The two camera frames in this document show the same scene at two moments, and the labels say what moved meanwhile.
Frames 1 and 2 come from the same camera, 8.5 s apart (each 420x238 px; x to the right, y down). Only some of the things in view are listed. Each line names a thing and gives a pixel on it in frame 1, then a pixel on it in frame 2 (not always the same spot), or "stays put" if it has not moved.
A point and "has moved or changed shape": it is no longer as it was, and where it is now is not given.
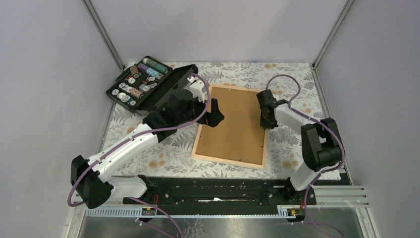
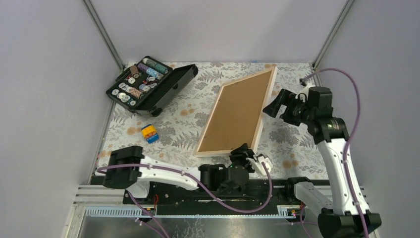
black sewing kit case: [146, 85] stays put
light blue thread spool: [151, 72] stays put
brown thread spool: [134, 71] stays put
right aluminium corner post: [332, 32] stays put
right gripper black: [267, 125] to [287, 98]
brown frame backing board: [239, 136] has moved or changed shape
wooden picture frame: [239, 138] has moved or changed shape
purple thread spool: [142, 67] stays put
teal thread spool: [156, 66] stays put
